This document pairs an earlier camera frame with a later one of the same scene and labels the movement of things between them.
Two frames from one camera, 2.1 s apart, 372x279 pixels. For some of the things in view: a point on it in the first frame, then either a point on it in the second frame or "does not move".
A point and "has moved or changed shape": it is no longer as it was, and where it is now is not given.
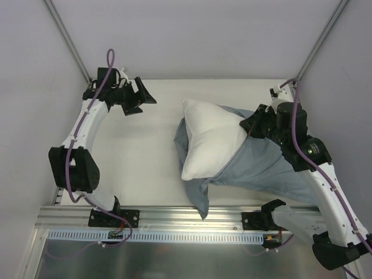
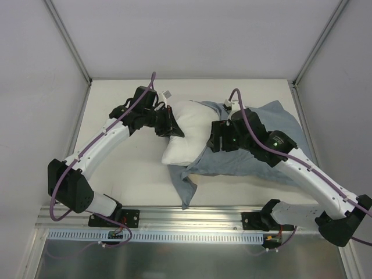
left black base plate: (100, 218) does not move
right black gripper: (253, 122) -> (218, 135)
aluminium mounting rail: (156, 218) does not move
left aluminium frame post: (49, 3) does not move
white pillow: (216, 134) has moved or changed shape
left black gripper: (132, 97) -> (167, 121)
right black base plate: (257, 221) does not move
